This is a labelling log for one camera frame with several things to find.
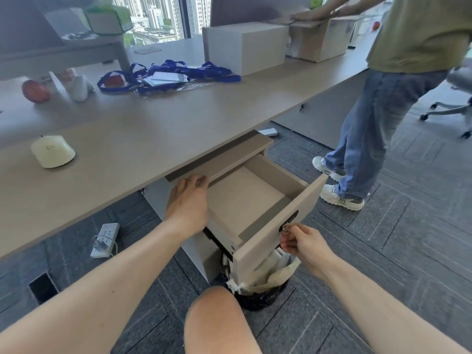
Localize person's right hand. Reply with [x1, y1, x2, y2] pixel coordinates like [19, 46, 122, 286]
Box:
[280, 223, 335, 280]

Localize person's left hand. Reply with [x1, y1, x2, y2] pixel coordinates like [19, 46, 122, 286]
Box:
[165, 175, 210, 233]

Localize person's left forearm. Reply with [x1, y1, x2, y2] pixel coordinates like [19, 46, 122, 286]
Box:
[0, 217, 204, 354]

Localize person's right forearm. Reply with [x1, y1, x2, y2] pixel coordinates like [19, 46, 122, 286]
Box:
[305, 253, 470, 354]

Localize beige open drawer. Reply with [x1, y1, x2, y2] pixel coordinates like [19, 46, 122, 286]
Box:
[204, 154, 329, 281]

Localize beige trash bag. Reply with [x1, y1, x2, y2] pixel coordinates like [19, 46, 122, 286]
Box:
[226, 248, 302, 296]

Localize black trash bin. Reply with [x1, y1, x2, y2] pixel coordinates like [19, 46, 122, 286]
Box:
[221, 248, 297, 312]

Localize white power strip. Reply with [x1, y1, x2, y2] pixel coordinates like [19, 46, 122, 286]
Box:
[90, 222, 121, 259]

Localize white badge cards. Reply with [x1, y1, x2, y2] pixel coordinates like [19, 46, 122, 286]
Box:
[142, 71, 189, 88]

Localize person's leg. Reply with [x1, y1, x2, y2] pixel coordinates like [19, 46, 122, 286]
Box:
[184, 286, 263, 354]

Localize white thread cone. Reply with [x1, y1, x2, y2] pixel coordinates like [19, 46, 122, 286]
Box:
[30, 135, 76, 169]

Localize white rectangular box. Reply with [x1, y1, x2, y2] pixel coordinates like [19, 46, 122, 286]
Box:
[202, 21, 290, 77]

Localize white crumpled packet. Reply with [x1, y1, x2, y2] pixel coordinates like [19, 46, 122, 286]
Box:
[48, 68, 95, 103]

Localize red apple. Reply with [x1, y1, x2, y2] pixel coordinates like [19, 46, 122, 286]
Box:
[21, 80, 51, 104]

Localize grey desk riser shelf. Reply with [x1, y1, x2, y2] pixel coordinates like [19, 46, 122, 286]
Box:
[0, 32, 132, 82]

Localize green tissue box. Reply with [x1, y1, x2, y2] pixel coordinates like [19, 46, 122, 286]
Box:
[84, 3, 134, 36]

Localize black floor outlet box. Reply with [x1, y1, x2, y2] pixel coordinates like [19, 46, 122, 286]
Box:
[28, 272, 60, 305]

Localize grey desk partition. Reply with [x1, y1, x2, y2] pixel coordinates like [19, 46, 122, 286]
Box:
[209, 0, 312, 28]

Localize brown cardboard box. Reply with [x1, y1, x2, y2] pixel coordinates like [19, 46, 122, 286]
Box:
[285, 14, 366, 63]

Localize grey office chair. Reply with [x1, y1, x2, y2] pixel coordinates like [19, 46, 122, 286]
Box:
[420, 57, 472, 140]

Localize beige pedestal cabinet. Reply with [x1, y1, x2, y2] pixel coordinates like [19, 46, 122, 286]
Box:
[144, 130, 276, 285]

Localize bundle of blue lanyards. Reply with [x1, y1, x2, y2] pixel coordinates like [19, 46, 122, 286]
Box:
[97, 59, 242, 95]

